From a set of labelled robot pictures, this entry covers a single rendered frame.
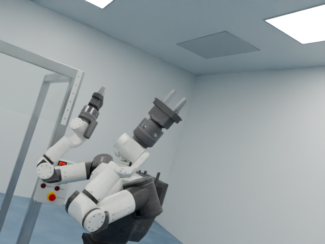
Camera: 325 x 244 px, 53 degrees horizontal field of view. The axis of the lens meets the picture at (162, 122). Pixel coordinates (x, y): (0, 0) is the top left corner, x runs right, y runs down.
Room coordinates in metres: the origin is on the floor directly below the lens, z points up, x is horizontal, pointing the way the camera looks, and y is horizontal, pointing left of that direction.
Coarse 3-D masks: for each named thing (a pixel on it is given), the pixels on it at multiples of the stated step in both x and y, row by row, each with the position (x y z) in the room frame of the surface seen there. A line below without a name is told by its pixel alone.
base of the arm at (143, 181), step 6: (138, 180) 1.27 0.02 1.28; (144, 180) 1.25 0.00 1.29; (150, 180) 1.26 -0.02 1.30; (126, 186) 1.28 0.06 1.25; (132, 186) 1.26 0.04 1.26; (138, 186) 1.25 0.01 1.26; (162, 210) 1.29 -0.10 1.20; (132, 216) 1.28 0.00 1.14; (138, 216) 1.27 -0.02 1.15; (144, 216) 1.25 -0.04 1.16; (150, 216) 1.25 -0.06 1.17
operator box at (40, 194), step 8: (64, 160) 1.94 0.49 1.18; (40, 184) 1.87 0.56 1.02; (48, 184) 1.89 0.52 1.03; (64, 184) 1.94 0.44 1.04; (40, 192) 1.88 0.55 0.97; (48, 192) 1.90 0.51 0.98; (56, 192) 1.92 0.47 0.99; (64, 192) 1.94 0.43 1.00; (40, 200) 1.89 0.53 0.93; (48, 200) 1.91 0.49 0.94; (56, 200) 1.93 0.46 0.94; (64, 200) 1.95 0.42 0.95
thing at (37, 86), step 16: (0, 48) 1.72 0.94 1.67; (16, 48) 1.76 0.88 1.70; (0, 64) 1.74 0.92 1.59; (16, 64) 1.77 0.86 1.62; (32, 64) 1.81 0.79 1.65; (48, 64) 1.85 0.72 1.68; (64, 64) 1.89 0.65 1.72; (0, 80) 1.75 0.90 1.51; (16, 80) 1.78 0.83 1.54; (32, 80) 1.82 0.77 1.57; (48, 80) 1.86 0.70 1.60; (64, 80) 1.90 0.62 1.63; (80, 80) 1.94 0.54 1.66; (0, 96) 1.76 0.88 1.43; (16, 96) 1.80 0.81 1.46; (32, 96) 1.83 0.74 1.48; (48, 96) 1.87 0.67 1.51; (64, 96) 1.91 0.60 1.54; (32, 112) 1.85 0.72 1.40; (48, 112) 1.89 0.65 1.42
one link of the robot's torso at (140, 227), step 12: (96, 168) 1.49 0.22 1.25; (120, 180) 1.34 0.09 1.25; (132, 180) 1.37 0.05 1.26; (156, 180) 1.41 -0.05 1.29; (108, 192) 1.34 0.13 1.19; (108, 228) 1.36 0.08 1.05; (120, 228) 1.39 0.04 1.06; (132, 228) 1.42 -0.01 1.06; (144, 228) 1.47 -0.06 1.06; (108, 240) 1.40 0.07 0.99; (120, 240) 1.42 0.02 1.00; (132, 240) 1.47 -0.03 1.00
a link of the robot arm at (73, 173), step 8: (40, 168) 1.52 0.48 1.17; (48, 168) 1.53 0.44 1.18; (56, 168) 1.57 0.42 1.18; (64, 168) 1.58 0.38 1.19; (72, 168) 1.59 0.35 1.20; (80, 168) 1.59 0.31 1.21; (40, 176) 1.52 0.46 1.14; (48, 176) 1.53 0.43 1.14; (56, 176) 1.54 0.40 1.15; (64, 176) 1.57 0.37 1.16; (72, 176) 1.58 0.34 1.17; (80, 176) 1.59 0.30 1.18; (56, 184) 1.59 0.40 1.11
